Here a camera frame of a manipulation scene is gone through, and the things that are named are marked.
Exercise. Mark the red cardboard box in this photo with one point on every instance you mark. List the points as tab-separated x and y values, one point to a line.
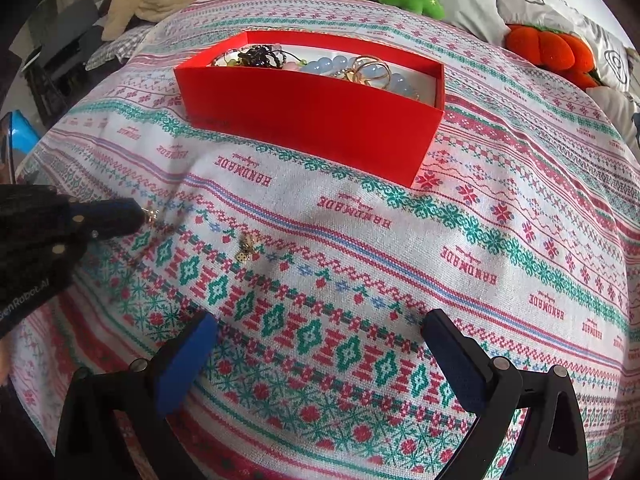
310	125

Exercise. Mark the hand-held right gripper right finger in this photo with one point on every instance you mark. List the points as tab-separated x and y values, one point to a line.
455	360

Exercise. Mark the grey face print pillow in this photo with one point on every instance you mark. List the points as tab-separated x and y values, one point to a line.
565	5

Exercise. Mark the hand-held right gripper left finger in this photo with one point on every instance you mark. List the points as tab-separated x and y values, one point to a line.
190	360

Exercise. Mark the patterned knit-print tablecloth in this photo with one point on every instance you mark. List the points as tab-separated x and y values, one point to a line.
350	260

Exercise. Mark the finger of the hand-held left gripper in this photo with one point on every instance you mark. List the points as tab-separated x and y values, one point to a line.
115	211
95	235

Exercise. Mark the orange pumpkin plush toy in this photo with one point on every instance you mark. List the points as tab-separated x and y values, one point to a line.
545	50

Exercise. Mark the blue plastic object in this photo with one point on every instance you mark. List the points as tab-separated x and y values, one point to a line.
22	135

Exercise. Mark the gold hoop jewelry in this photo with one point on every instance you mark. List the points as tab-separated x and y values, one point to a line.
370	72

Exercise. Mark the grey checked cloth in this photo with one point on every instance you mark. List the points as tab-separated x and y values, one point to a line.
117	47

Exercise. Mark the small gold earring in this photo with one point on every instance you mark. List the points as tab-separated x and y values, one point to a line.
248	248
150	215

